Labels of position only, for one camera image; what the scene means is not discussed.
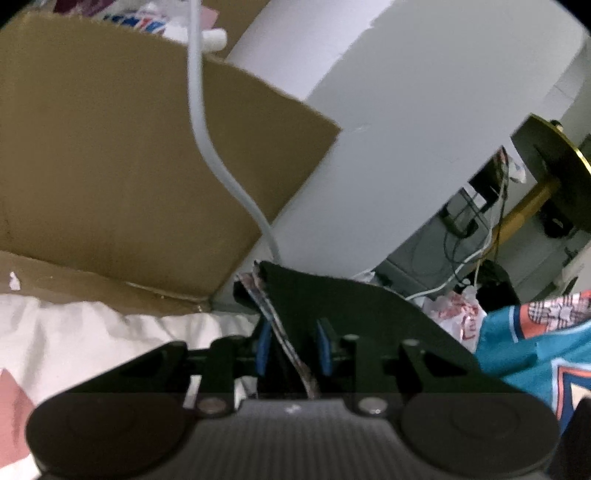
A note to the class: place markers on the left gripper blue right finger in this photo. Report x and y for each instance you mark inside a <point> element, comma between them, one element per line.
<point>325,342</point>

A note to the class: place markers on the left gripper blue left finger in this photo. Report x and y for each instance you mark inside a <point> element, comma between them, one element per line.
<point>263,347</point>

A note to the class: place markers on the brown cardboard sheet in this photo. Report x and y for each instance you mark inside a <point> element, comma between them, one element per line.
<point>99,168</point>

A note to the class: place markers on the white bear print duvet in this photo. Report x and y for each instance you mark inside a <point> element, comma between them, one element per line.
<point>48,348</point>

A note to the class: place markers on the teal patterned blanket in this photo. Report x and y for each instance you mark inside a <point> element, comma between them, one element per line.
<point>542,348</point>

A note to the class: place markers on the white cabinet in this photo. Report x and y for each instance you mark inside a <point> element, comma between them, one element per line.
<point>424,93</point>

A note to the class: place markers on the gold round side table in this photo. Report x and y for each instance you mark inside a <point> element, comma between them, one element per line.
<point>562,174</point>

